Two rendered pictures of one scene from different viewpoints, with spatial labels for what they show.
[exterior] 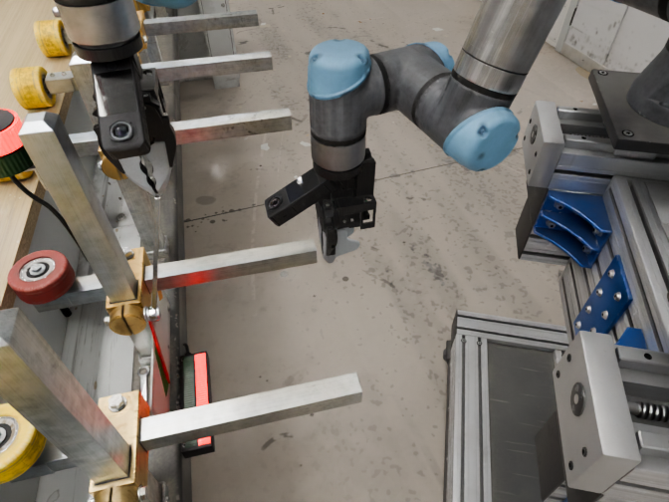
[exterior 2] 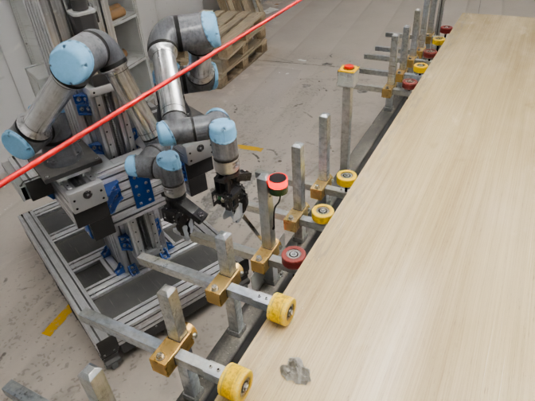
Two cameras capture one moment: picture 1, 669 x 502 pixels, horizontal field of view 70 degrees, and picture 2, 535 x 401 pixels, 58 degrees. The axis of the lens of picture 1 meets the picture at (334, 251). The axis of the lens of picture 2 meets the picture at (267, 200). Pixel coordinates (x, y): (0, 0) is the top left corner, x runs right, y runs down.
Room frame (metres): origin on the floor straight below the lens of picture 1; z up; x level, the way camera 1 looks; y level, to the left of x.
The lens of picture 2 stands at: (1.34, 1.16, 1.96)
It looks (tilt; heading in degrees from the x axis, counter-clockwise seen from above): 36 degrees down; 223
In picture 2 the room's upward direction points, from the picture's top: 4 degrees counter-clockwise
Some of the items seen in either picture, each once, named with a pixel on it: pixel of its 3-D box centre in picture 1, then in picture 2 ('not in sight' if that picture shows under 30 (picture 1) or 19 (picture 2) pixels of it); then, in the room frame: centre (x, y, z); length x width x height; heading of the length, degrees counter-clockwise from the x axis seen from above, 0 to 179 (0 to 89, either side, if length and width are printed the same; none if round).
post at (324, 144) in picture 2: not in sight; (324, 166); (-0.05, 0.19, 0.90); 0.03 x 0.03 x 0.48; 13
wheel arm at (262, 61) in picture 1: (154, 71); (154, 344); (0.98, 0.38, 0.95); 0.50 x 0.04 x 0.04; 103
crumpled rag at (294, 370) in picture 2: not in sight; (295, 369); (0.79, 0.70, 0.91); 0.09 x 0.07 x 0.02; 73
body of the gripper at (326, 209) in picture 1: (342, 190); (177, 206); (0.56, -0.01, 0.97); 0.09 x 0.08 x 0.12; 103
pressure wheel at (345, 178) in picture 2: not in sight; (345, 185); (-0.03, 0.31, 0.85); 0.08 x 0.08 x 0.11
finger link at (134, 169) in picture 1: (136, 161); (236, 215); (0.53, 0.27, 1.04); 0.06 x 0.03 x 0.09; 13
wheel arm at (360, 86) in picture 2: not in sight; (373, 88); (-0.96, -0.11, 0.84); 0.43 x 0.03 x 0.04; 103
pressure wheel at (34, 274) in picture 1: (52, 291); (294, 265); (0.45, 0.43, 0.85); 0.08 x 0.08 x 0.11
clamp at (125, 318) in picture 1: (128, 291); (267, 255); (0.46, 0.32, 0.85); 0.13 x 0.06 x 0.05; 13
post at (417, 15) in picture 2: not in sight; (413, 48); (-1.50, -0.15, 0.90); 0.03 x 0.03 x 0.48; 13
